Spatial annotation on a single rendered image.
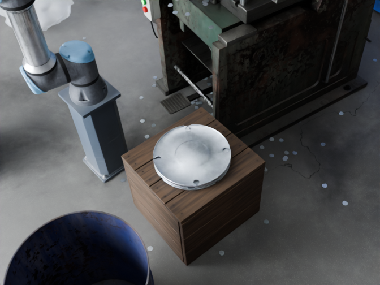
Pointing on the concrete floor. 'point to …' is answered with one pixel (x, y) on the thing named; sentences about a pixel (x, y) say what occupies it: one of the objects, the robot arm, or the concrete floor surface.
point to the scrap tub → (81, 253)
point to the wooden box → (172, 233)
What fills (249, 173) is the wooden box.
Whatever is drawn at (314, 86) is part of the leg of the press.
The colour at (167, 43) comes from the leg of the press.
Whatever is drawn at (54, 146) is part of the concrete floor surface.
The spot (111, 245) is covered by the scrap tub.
